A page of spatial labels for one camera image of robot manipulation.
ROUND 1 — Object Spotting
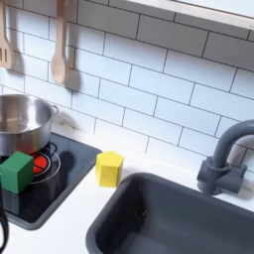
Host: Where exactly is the yellow pentagon block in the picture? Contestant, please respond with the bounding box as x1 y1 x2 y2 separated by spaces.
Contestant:
94 150 125 189

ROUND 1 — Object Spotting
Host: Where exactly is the wooden slotted spatula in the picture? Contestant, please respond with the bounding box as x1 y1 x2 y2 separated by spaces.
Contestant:
0 0 14 69

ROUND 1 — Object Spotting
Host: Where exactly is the steel pot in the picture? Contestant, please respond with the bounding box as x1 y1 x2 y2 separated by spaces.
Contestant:
0 93 61 157

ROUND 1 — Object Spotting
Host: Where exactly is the green cube block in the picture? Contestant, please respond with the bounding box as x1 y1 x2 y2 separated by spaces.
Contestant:
0 151 35 194

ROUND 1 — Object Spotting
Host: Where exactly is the dark grey tap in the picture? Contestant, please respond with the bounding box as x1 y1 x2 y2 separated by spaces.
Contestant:
195 119 254 196

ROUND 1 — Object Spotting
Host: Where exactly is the white wall shelf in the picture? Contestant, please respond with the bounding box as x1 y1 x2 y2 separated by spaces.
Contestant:
124 0 254 31

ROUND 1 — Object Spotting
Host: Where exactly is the dark grey sink basin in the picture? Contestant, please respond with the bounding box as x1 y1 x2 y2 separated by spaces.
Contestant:
84 172 254 254

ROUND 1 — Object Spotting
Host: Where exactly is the thin black cable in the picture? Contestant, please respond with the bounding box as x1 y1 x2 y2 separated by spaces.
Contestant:
0 194 10 254

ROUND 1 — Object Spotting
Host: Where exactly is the wooden spoon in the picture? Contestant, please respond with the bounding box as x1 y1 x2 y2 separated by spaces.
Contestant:
50 0 71 85

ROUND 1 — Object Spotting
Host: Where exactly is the black stove top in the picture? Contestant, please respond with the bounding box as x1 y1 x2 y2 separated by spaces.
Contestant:
0 132 103 231

